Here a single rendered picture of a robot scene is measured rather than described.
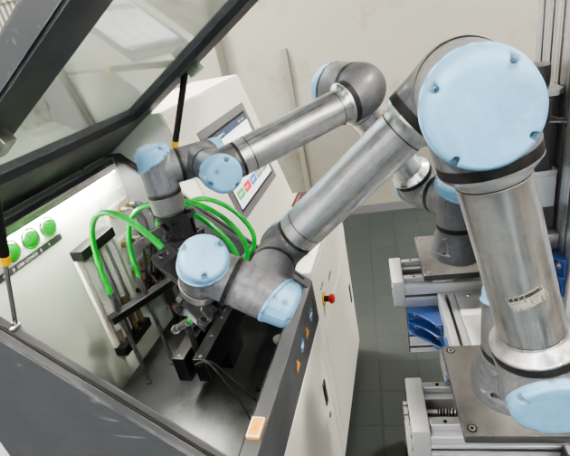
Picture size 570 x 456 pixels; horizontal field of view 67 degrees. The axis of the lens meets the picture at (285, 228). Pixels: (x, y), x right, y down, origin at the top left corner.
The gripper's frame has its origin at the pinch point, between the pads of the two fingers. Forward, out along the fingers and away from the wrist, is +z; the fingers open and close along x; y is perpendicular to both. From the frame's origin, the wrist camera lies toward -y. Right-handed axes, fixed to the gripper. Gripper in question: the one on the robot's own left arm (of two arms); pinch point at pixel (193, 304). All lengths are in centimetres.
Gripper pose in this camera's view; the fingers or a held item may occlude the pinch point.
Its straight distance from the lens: 96.8
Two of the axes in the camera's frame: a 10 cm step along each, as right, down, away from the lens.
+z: -1.9, 4.0, 9.0
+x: 6.8, -6.0, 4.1
